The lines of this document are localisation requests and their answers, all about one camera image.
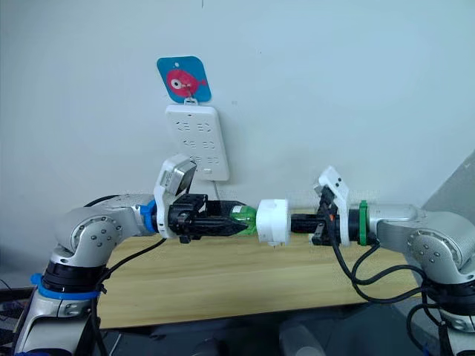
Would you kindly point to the white power strip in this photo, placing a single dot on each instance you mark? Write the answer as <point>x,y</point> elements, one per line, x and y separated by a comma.
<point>219,155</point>

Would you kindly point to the blue fish wall hook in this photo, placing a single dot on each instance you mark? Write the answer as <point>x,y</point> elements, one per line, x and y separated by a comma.
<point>194,66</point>

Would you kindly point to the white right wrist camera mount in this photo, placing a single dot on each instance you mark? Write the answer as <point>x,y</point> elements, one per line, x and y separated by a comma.
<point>339,189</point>

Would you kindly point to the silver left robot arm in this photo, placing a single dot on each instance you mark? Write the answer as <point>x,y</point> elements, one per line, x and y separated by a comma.
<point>89,230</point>

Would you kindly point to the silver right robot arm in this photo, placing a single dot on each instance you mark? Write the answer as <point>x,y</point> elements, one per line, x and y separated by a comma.
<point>426,244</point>

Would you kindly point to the white mosquito repellent heater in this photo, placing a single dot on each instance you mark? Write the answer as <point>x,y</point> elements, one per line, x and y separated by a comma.
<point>272,222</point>

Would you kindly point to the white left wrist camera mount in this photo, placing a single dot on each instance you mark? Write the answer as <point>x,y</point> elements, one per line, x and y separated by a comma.
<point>162,211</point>

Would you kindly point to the green liquid bottle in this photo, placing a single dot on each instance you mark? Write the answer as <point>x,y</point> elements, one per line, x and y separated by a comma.
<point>248,219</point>

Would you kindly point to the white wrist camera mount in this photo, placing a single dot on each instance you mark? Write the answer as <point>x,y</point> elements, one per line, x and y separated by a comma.
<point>339,189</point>
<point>162,211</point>

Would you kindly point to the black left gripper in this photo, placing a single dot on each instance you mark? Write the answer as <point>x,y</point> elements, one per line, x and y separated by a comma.
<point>185,215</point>

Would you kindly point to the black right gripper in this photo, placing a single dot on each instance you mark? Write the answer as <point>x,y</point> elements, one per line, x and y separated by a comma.
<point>328,226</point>

